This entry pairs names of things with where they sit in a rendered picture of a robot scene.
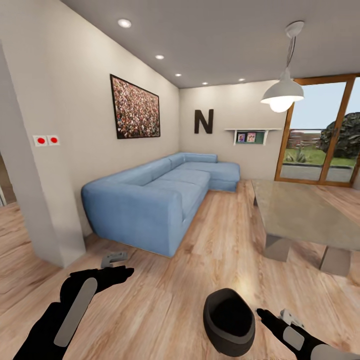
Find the cauldron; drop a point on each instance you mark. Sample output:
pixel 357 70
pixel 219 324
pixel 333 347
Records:
pixel 229 322

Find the downlight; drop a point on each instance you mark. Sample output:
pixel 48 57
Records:
pixel 124 23

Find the room light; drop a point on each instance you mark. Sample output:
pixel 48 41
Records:
pixel 286 87

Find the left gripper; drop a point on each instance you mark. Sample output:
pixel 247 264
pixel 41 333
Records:
pixel 117 275

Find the shelf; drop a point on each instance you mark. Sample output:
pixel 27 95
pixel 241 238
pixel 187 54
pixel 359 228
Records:
pixel 261 135

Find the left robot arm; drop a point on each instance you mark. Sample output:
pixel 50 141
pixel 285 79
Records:
pixel 51 336

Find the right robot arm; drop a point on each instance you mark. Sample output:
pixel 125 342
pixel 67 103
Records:
pixel 292 332

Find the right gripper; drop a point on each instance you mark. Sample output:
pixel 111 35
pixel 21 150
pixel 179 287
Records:
pixel 270 320

